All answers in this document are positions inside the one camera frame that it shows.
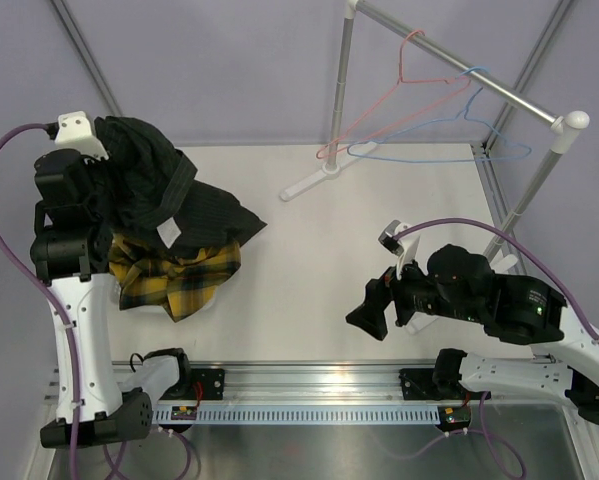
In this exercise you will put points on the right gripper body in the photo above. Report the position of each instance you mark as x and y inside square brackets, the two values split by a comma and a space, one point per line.
[412, 292]

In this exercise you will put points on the yellow plaid shirt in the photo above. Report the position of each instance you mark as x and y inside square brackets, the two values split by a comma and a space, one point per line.
[149, 277]

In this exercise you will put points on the dark pinstripe shirt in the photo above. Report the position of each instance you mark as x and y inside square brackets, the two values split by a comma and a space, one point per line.
[158, 199]

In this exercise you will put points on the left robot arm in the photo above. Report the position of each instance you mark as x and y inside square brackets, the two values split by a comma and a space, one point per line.
[70, 255]

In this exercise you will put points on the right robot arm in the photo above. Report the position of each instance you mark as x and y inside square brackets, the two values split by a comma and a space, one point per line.
[515, 309]

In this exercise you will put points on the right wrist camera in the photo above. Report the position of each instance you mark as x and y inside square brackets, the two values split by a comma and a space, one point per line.
[404, 248]

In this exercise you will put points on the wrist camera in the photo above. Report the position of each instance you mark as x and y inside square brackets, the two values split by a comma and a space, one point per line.
[75, 131]
[404, 248]

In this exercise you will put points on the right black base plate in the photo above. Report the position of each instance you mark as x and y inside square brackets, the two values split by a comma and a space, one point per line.
[419, 385]

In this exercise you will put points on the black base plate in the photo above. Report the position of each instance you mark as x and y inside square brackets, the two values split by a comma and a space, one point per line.
[208, 383]
[419, 385]

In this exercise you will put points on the white slotted cable duct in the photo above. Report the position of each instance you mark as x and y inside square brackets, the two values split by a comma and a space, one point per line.
[213, 414]

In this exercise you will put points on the aluminium mounting rail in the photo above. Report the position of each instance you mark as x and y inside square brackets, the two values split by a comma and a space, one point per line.
[366, 381]

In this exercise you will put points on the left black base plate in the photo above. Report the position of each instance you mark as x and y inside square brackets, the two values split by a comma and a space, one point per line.
[208, 383]

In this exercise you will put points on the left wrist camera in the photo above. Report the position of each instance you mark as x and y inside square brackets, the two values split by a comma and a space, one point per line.
[75, 131]

